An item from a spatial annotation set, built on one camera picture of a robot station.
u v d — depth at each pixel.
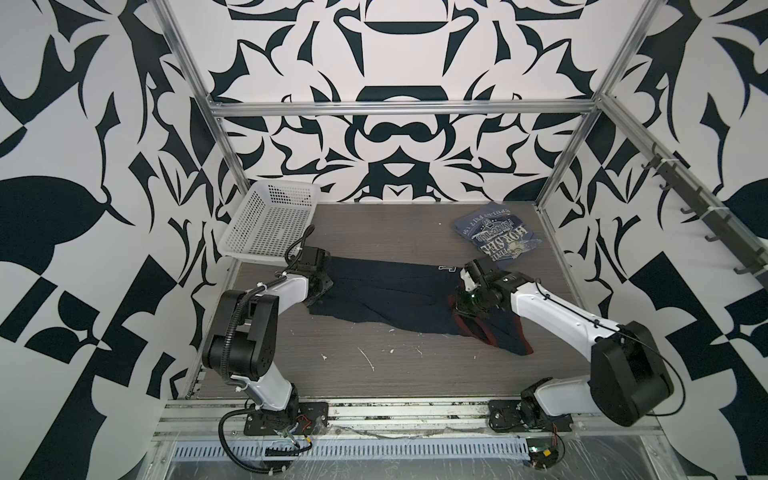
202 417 0.76
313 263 0.76
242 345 0.46
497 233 1.07
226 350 0.41
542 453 0.71
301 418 0.73
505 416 0.74
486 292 0.66
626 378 0.42
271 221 1.14
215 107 0.91
